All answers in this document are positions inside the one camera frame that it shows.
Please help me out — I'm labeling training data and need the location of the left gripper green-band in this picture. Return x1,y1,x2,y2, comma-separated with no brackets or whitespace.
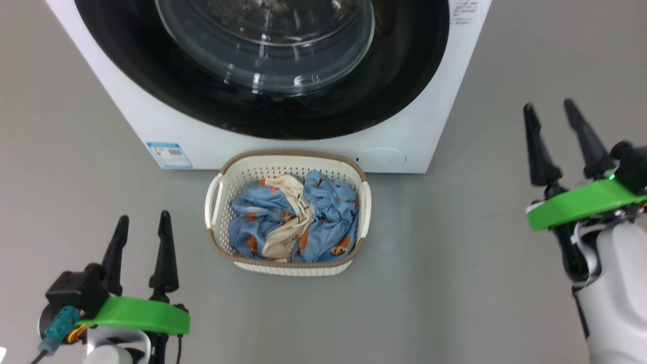
78,211,191,336

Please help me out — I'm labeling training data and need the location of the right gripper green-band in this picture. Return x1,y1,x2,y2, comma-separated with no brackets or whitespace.
523,99,647,282

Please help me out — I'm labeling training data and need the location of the cream and blue printed garment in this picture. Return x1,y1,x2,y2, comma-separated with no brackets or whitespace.
228,174,315,262

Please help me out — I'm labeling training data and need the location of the black round glass washer door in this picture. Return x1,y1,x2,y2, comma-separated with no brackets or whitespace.
74,0,450,141

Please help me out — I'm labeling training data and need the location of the white front-load washing machine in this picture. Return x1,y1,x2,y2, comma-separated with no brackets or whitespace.
44,0,493,174

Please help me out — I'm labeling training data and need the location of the cream perforated laundry basket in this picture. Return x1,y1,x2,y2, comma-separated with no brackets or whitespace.
204,150,372,277

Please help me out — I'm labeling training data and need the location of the blue energy label sticker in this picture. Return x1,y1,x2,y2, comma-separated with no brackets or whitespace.
146,142,193,169

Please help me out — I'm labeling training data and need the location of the black text instruction label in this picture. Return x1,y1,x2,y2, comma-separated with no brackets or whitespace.
449,0,479,25

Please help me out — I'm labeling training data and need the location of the round white filter cover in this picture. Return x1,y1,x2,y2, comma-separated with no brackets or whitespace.
354,147,407,170

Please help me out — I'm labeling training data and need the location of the teal left camera cable plug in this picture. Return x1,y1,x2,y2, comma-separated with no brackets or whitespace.
38,305,81,355

